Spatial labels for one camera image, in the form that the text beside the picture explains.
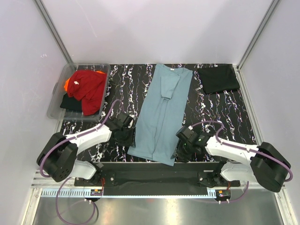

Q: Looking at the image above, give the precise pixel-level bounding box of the folded black t-shirt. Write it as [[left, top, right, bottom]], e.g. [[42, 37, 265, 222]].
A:
[[197, 64, 240, 94]]

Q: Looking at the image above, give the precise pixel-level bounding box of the aluminium frame rail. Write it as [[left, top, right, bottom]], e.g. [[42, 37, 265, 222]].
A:
[[31, 170, 263, 189]]

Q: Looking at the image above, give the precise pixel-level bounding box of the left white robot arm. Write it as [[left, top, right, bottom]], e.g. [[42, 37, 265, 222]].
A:
[[37, 112, 135, 186]]

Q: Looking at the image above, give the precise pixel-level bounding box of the orange t-shirt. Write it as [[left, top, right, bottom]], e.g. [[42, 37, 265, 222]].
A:
[[64, 79, 70, 92]]

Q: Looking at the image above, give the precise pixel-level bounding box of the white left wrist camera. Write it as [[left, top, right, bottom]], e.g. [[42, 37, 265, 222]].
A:
[[125, 114, 135, 128]]

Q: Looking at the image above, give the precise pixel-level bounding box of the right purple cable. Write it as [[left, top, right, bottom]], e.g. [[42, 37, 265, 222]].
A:
[[189, 120, 295, 205]]

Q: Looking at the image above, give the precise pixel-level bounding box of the white slotted cable duct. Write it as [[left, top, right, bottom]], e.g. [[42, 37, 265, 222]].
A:
[[41, 188, 103, 198]]

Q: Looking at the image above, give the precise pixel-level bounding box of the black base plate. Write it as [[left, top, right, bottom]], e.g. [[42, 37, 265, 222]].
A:
[[75, 162, 228, 198]]

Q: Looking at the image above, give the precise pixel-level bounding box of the black t-shirt in bin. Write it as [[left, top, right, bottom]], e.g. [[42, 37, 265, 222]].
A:
[[60, 93, 82, 112]]

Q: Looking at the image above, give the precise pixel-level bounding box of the clear plastic bin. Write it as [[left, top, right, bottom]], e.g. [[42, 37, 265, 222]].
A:
[[47, 62, 111, 121]]

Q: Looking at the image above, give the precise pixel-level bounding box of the red t-shirt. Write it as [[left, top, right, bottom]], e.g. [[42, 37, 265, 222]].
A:
[[67, 70, 107, 116]]

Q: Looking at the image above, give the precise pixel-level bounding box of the blue t-shirt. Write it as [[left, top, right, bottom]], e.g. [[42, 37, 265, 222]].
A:
[[127, 64, 193, 166]]

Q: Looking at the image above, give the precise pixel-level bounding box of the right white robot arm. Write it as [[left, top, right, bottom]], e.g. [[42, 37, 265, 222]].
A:
[[173, 126, 292, 193]]

